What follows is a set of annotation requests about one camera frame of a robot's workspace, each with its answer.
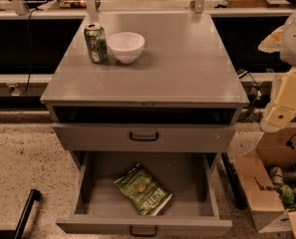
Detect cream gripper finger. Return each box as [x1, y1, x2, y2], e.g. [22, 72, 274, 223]
[260, 104, 296, 132]

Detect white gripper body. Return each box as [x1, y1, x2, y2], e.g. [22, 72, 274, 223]
[274, 67, 296, 112]

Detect green jalapeno chip bag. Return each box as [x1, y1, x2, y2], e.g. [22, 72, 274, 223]
[114, 163, 172, 216]

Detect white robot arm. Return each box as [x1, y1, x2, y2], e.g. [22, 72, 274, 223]
[258, 10, 296, 132]

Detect open grey middle drawer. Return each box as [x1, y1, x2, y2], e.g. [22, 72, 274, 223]
[57, 152, 232, 237]

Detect grey drawer cabinet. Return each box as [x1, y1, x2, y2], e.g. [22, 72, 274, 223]
[39, 11, 251, 171]

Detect closed grey top drawer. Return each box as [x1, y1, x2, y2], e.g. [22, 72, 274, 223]
[53, 122, 235, 152]

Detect cardboard box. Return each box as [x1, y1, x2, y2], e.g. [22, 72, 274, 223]
[234, 127, 296, 239]

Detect snack packages in box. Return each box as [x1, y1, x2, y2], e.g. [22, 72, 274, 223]
[255, 165, 296, 212]

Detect black floor bar right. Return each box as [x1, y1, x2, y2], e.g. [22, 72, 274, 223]
[221, 152, 246, 210]

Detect white ceramic bowl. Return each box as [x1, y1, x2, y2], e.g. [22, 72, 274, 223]
[107, 32, 146, 64]

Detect green soda can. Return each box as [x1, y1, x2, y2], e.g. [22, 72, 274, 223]
[84, 23, 108, 63]

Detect black stand leg left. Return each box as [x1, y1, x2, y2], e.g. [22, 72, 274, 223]
[0, 189, 41, 239]

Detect black cables right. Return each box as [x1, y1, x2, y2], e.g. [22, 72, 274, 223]
[236, 68, 263, 122]

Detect black cable left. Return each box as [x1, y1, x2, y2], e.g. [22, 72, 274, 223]
[19, 7, 44, 97]

